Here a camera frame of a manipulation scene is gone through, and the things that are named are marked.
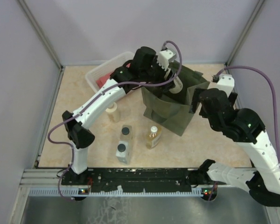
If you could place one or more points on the right aluminium frame post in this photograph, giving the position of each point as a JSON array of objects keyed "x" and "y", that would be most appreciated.
[{"x": 245, "y": 32}]

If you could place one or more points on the olive green canvas bag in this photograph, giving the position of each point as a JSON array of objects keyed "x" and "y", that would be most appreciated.
[{"x": 172, "y": 110}]

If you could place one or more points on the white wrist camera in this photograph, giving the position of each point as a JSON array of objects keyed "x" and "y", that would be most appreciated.
[
  {"x": 224, "y": 82},
  {"x": 165, "y": 57}
]

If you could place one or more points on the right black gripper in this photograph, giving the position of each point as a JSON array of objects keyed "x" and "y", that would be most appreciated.
[{"x": 195, "y": 101}]

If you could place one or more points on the left aluminium frame post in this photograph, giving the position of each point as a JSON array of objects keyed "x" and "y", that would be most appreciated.
[{"x": 40, "y": 33}]

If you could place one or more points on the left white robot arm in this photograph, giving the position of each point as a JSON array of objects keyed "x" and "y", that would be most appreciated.
[{"x": 78, "y": 122}]

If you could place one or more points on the cream bottle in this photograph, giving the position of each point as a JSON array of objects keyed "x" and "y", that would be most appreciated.
[
  {"x": 113, "y": 113},
  {"x": 178, "y": 86}
]

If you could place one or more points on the amber liquid bottle white cap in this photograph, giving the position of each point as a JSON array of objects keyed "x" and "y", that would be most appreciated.
[{"x": 153, "y": 136}]

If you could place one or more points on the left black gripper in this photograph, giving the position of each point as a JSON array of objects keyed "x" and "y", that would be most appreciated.
[{"x": 164, "y": 73}]

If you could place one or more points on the white plastic basket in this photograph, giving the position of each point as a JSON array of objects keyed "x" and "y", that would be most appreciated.
[{"x": 105, "y": 68}]

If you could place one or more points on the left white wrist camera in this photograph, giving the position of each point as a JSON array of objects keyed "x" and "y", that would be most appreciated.
[{"x": 165, "y": 57}]

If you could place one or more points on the aluminium frame post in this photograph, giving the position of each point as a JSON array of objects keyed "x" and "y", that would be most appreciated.
[
  {"x": 245, "y": 32},
  {"x": 40, "y": 33}
]

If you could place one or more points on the clear square bottle front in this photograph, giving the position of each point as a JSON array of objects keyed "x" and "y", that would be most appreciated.
[{"x": 124, "y": 151}]

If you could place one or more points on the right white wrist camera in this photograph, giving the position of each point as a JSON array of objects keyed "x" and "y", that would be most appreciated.
[{"x": 224, "y": 82}]

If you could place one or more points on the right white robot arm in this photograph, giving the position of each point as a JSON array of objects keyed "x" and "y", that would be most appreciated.
[{"x": 246, "y": 129}]

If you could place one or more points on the red cloth in basket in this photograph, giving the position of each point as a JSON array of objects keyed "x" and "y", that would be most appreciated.
[{"x": 102, "y": 80}]

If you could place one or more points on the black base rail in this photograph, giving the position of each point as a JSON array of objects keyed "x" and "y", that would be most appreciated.
[{"x": 136, "y": 180}]

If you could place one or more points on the clear square bottle rear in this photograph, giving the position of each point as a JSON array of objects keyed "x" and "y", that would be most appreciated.
[{"x": 126, "y": 133}]

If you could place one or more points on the clear square bottle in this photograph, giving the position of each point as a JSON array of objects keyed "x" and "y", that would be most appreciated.
[
  {"x": 124, "y": 151},
  {"x": 126, "y": 133}
]

